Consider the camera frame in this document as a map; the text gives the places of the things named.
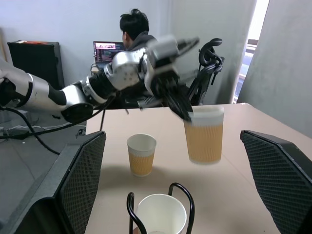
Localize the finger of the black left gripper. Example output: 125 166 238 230
167 94 193 122
177 90 195 115

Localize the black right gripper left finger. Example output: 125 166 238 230
0 131 107 234

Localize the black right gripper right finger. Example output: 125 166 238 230
240 130 312 234

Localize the orange ribbed paper cup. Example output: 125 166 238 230
126 134 157 177
183 105 225 166

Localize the white cup in holder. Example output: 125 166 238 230
135 194 188 234

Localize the black office chair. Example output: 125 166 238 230
186 38 225 106

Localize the person in grey hoodie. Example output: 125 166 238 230
119 8 161 74

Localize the open laptop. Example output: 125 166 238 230
92 40 125 71

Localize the black equipment case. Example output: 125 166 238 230
7 40 65 91

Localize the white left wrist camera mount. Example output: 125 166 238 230
145 35 181 74

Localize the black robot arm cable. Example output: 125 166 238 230
0 94 122 140

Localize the black floor cable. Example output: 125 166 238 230
0 106 61 156

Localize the black wire cup holder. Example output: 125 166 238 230
126 182 195 234

